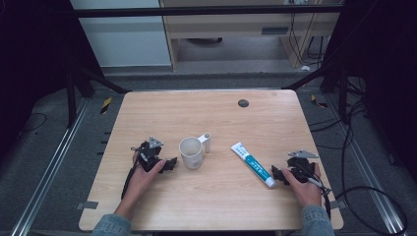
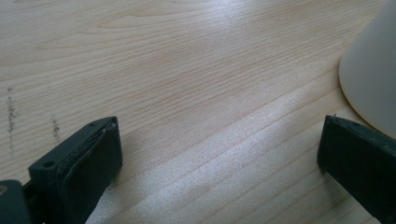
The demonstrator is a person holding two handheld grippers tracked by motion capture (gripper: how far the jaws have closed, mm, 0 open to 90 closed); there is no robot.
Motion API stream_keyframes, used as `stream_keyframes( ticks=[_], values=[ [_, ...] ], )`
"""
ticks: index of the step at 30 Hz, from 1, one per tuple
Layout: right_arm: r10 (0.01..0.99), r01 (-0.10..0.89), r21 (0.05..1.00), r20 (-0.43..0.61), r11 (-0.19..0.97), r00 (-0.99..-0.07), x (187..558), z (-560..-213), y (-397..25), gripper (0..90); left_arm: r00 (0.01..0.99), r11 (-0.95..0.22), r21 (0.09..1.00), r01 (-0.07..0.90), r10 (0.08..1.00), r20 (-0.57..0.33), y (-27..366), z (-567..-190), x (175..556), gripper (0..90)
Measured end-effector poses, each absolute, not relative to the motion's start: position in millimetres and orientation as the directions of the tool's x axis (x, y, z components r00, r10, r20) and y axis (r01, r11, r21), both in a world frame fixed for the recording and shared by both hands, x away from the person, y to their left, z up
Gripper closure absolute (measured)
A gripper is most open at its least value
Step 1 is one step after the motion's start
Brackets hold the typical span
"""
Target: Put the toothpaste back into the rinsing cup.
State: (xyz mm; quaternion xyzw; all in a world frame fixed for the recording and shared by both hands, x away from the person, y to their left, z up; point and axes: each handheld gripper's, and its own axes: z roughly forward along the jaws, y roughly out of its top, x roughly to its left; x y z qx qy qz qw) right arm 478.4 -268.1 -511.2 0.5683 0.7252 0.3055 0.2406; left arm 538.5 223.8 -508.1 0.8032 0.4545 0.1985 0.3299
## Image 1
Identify person's right hand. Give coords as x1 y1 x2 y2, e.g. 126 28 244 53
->
281 161 324 208

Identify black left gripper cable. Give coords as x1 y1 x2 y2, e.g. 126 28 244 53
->
120 147 146 201

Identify black floor cables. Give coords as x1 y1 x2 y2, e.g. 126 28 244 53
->
308 77 370 198

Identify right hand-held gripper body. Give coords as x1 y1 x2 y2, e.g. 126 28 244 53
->
286 148 322 185

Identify black floor cable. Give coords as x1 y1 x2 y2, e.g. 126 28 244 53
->
18 112 48 137

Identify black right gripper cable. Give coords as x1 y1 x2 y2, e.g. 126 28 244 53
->
303 166 409 236

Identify light wooden desk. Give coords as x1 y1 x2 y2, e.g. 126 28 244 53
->
158 0 344 73

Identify white and teal toothpaste tube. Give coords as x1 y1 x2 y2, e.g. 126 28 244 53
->
229 141 277 189

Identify white cabinet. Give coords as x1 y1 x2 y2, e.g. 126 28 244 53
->
69 0 173 69

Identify person's left hand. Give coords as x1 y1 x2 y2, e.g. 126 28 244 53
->
123 150 167 211

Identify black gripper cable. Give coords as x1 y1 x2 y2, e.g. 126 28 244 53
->
303 166 409 236
120 147 146 201

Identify white cup with handle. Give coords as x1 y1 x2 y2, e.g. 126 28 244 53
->
178 132 212 171

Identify aluminium floor rail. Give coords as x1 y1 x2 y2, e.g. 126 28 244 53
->
9 97 91 236
324 94 407 235

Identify grey tape piece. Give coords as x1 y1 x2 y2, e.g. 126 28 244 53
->
328 200 348 210
76 201 99 210

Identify yellow and black tape strip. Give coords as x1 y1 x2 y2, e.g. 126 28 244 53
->
99 96 113 115
310 93 328 109

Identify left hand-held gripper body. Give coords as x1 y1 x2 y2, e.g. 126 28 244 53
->
130 136 165 174

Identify black horizontal frame bar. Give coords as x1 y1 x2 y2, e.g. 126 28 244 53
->
72 4 343 19

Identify black hanging cables bundle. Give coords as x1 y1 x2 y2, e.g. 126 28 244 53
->
287 12 328 68

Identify black metal stand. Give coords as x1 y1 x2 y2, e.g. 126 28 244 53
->
64 55 132 130

